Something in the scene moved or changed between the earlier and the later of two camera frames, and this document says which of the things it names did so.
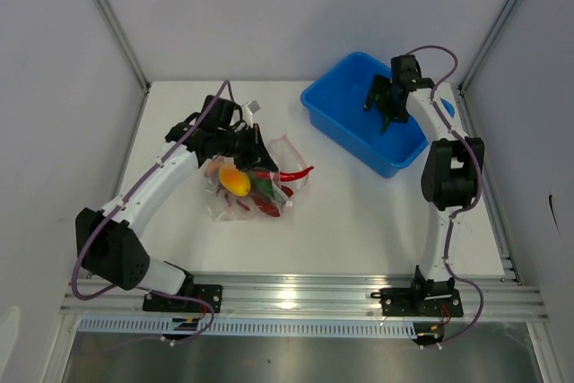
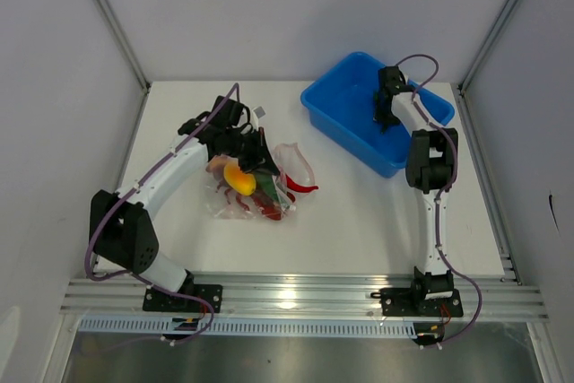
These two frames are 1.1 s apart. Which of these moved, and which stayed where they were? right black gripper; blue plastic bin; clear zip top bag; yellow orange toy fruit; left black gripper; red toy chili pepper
Moved: red toy chili pepper; yellow orange toy fruit
Stayed: left black gripper; right black gripper; clear zip top bag; blue plastic bin
